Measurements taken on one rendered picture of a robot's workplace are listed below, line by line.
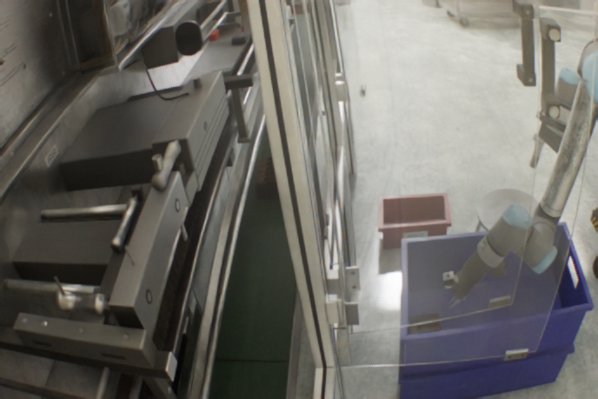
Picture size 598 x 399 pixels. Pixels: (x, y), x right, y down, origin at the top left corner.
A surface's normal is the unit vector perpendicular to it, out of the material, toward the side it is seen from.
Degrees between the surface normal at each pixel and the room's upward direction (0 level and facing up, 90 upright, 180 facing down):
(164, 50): 90
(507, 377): 90
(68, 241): 0
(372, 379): 0
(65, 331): 0
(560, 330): 90
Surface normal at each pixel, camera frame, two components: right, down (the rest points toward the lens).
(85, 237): -0.13, -0.81
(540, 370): -0.09, 0.58
